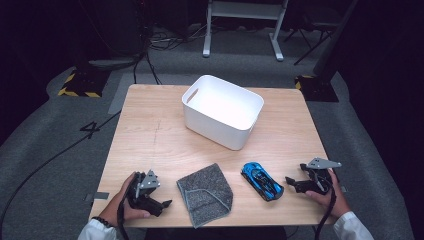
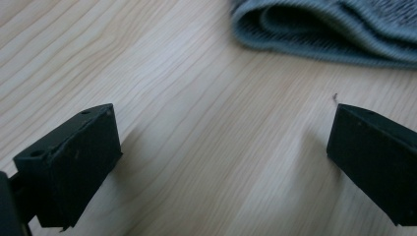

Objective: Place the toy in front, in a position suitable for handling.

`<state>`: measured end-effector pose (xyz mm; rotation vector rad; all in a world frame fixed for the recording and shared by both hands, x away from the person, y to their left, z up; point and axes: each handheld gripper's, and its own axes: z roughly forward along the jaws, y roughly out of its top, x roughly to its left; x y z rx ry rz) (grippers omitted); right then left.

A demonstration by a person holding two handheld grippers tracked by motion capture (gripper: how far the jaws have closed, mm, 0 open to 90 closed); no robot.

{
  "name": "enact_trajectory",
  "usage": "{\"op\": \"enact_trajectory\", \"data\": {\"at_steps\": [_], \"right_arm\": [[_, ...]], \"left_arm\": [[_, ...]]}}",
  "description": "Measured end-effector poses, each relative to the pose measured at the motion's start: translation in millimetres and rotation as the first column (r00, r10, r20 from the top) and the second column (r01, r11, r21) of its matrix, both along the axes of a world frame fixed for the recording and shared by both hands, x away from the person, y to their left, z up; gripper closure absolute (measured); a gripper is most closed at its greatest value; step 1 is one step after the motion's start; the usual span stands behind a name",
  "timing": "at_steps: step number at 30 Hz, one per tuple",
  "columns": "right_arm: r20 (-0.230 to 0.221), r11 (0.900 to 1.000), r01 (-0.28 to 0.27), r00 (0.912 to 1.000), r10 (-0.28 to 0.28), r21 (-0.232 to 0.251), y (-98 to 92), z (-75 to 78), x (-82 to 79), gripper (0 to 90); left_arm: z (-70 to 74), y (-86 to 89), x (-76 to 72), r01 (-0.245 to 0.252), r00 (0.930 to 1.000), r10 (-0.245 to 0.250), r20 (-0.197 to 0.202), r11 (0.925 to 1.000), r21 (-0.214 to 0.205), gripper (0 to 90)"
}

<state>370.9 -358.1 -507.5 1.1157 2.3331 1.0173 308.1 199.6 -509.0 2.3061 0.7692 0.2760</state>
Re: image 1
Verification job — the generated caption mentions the black folding stand legs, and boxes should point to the black folding stand legs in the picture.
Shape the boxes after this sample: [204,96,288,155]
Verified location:
[283,19,338,67]

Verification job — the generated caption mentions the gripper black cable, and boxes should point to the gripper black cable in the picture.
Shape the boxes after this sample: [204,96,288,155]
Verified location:
[116,181,138,240]
[314,176,337,240]

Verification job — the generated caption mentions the grey slanted metal post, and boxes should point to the grey slanted metal post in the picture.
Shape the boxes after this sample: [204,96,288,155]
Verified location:
[312,0,360,77]

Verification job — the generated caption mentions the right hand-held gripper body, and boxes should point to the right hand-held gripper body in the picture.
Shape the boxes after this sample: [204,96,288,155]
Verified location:
[299,157,343,196]

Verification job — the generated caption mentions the white metal table frame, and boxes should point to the white metal table frame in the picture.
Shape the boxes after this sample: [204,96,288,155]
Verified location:
[202,0,290,63]

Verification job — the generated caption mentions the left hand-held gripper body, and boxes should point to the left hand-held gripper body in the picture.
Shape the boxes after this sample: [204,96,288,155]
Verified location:
[126,169,162,217]

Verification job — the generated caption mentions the grey microfibre cloth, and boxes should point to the grey microfibre cloth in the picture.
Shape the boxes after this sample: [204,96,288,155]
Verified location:
[176,162,234,230]

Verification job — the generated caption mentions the black beaded bracelet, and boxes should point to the black beaded bracelet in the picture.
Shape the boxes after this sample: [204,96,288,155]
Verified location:
[91,216,115,230]

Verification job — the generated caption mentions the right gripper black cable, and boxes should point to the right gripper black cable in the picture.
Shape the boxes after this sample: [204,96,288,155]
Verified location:
[314,176,337,240]

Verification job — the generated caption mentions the blue toy car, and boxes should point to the blue toy car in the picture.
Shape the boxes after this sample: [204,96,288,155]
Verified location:
[240,161,285,203]

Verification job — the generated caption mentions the long black floor cable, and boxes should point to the long black floor cable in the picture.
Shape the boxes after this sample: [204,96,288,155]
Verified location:
[0,110,122,234]

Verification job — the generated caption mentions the black yellow striped stand base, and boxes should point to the black yellow striped stand base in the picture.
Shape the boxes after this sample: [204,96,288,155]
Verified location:
[294,74,340,103]
[56,67,112,99]

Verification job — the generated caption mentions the person's right hand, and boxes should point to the person's right hand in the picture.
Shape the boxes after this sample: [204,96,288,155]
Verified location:
[304,168,352,220]

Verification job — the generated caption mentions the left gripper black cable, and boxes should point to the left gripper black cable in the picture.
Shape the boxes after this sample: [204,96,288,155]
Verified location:
[116,181,138,240]

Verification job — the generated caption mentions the bundle of black floor cables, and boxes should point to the bundle of black floor cables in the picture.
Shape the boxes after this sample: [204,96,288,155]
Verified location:
[132,26,214,86]

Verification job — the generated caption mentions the person's left hand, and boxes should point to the person's left hand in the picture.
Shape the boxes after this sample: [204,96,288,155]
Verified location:
[98,171,152,228]

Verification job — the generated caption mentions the white plastic storage bin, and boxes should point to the white plastic storage bin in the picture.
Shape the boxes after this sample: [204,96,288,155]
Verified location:
[181,74,265,152]

